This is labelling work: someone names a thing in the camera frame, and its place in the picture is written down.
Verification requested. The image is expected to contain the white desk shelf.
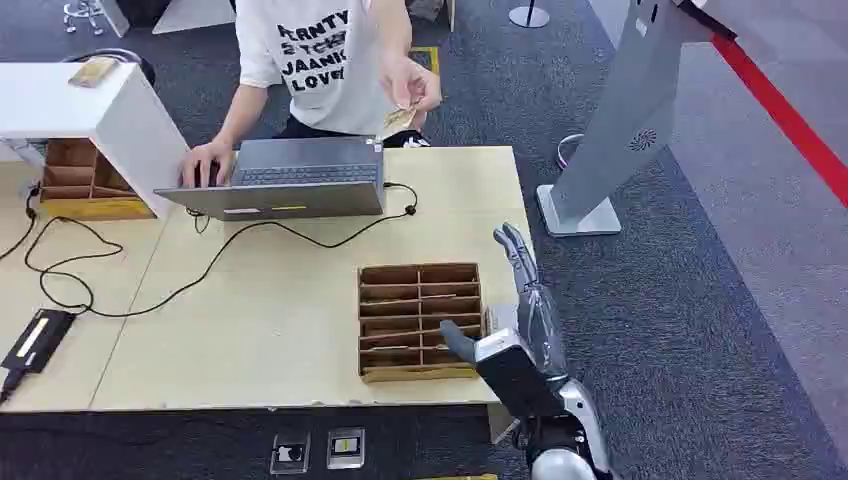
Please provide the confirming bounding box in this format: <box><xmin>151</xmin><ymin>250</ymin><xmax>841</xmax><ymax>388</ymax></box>
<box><xmin>0</xmin><ymin>61</ymin><xmax>193</xmax><ymax>220</ymax></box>

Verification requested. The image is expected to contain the person's left hand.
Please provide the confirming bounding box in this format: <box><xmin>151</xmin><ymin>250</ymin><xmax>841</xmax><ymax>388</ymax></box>
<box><xmin>380</xmin><ymin>56</ymin><xmax>444</xmax><ymax>128</ymax></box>

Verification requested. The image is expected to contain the person's right hand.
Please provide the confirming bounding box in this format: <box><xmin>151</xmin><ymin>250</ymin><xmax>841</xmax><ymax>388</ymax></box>
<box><xmin>177</xmin><ymin>140</ymin><xmax>237</xmax><ymax>190</ymax></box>

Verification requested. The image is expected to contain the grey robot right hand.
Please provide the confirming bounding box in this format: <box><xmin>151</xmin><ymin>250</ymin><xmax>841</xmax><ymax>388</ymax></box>
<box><xmin>440</xmin><ymin>223</ymin><xmax>570</xmax><ymax>386</ymax></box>

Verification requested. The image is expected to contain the thin black cable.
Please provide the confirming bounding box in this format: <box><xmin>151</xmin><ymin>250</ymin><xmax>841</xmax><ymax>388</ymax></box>
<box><xmin>0</xmin><ymin>182</ymin><xmax>42</xmax><ymax>263</ymax></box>

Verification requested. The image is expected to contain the wooden box under shelf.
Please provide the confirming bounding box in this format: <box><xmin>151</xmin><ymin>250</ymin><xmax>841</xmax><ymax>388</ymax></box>
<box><xmin>38</xmin><ymin>137</ymin><xmax>157</xmax><ymax>222</ymax></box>

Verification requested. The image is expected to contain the black power adapter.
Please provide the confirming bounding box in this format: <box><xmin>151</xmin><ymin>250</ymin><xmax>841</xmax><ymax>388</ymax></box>
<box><xmin>0</xmin><ymin>308</ymin><xmax>77</xmax><ymax>405</ymax></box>

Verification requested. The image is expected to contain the person's hand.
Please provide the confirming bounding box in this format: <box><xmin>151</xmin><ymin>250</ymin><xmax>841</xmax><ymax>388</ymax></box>
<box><xmin>177</xmin><ymin>140</ymin><xmax>237</xmax><ymax>190</ymax></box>
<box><xmin>380</xmin><ymin>56</ymin><xmax>444</xmax><ymax>128</ymax></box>

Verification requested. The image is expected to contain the tan card on shelf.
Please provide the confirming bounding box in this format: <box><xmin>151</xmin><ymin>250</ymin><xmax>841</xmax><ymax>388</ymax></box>
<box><xmin>68</xmin><ymin>56</ymin><xmax>121</xmax><ymax>89</ymax></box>

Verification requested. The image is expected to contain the black round chair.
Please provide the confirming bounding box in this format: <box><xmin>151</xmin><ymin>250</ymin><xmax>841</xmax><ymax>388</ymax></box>
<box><xmin>62</xmin><ymin>47</ymin><xmax>158</xmax><ymax>87</ymax></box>

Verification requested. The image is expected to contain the wooden slotted card box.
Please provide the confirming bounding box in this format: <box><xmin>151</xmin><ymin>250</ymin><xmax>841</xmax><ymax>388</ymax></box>
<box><xmin>357</xmin><ymin>262</ymin><xmax>485</xmax><ymax>385</ymax></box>

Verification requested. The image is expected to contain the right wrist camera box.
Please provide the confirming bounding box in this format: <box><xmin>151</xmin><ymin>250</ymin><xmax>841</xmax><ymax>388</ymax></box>
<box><xmin>473</xmin><ymin>329</ymin><xmax>566</xmax><ymax>420</ymax></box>

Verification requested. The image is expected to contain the tan card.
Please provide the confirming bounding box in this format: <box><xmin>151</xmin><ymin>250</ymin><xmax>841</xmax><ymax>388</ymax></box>
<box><xmin>68</xmin><ymin>56</ymin><xmax>121</xmax><ymax>89</ymax></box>
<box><xmin>384</xmin><ymin>104</ymin><xmax>419</xmax><ymax>134</ymax></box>

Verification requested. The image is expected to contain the floor socket plate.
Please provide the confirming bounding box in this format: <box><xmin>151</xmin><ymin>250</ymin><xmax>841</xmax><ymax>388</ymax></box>
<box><xmin>325</xmin><ymin>427</ymin><xmax>366</xmax><ymax>471</ymax></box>
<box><xmin>269</xmin><ymin>431</ymin><xmax>312</xmax><ymax>476</ymax></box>

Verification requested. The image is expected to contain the person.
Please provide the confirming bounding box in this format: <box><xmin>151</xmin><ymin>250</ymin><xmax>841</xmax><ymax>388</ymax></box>
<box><xmin>177</xmin><ymin>0</ymin><xmax>444</xmax><ymax>190</ymax></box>

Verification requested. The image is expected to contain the round stanchion base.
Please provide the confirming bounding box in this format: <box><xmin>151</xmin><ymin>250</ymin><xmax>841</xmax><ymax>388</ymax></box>
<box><xmin>508</xmin><ymin>0</ymin><xmax>552</xmax><ymax>30</ymax></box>

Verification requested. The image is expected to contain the chrome chair base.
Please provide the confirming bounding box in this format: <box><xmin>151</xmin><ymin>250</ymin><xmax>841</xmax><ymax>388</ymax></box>
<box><xmin>62</xmin><ymin>0</ymin><xmax>107</xmax><ymax>36</ymax></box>

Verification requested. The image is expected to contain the round ring base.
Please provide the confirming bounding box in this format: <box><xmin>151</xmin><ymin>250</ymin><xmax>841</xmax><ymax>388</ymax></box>
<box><xmin>555</xmin><ymin>133</ymin><xmax>586</xmax><ymax>172</ymax></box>

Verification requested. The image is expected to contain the white paper sheet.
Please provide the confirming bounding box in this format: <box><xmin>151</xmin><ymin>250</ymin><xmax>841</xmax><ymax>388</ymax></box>
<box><xmin>485</xmin><ymin>304</ymin><xmax>519</xmax><ymax>338</ymax></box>

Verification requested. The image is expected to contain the grey kiosk stand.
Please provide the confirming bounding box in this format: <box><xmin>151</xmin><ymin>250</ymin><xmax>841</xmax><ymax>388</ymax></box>
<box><xmin>535</xmin><ymin>0</ymin><xmax>738</xmax><ymax>238</ymax></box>

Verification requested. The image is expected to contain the grey laptop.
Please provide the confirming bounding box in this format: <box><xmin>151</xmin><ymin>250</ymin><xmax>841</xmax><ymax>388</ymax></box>
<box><xmin>153</xmin><ymin>135</ymin><xmax>387</xmax><ymax>222</ymax></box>

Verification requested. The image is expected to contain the black laptop power cable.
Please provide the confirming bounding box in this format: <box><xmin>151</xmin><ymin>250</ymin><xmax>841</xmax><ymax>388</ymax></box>
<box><xmin>24</xmin><ymin>181</ymin><xmax>420</xmax><ymax>319</ymax></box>

